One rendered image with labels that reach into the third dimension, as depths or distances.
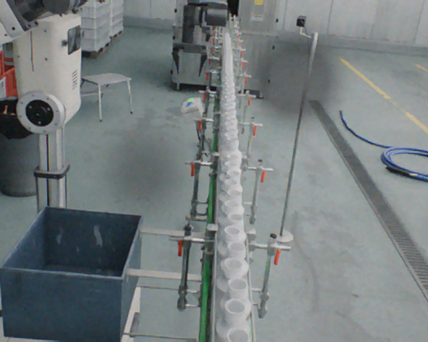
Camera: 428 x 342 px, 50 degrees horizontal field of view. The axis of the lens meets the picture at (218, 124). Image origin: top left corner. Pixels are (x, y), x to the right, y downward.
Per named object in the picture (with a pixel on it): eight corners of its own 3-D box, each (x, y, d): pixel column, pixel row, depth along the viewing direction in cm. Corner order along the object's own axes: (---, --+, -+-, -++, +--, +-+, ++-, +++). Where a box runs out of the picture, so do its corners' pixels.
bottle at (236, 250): (240, 322, 98) (249, 257, 92) (212, 317, 99) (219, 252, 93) (243, 304, 103) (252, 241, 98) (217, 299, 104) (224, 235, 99)
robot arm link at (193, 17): (184, 0, 134) (183, 2, 129) (208, 2, 135) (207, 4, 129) (183, 24, 137) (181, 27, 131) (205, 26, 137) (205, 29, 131)
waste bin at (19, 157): (45, 203, 325) (41, 117, 304) (-20, 197, 325) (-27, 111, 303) (66, 175, 368) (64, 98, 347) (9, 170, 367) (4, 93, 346)
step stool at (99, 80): (99, 100, 559) (99, 67, 545) (133, 113, 525) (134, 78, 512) (65, 107, 523) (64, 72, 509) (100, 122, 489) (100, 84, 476)
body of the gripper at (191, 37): (207, 51, 133) (209, 26, 131) (172, 49, 133) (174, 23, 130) (208, 48, 139) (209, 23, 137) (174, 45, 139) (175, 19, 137)
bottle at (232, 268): (235, 345, 92) (244, 276, 87) (206, 336, 93) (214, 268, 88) (242, 324, 98) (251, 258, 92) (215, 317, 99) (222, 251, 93)
